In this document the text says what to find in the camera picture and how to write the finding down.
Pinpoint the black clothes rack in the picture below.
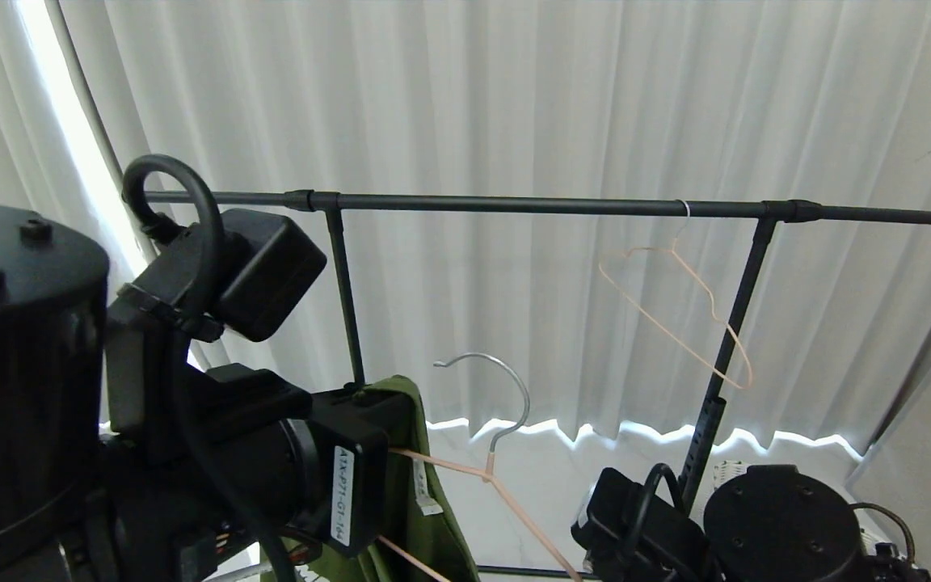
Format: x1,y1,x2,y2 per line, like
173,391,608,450
142,190,931,582

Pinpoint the pink clothes hanger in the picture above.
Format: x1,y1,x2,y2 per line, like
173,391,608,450
377,353,583,582
599,200,753,390

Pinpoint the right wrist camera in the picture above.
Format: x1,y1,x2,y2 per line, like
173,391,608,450
571,467,713,582

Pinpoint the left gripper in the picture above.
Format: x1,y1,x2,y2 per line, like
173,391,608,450
272,392,391,560

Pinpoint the black cable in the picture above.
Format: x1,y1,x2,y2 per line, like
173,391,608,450
120,154,297,582
623,463,686,567

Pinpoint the green shirt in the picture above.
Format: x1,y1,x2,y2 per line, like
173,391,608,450
259,376,478,582

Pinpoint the white laundry basket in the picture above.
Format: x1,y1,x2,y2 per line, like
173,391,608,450
712,459,916,567

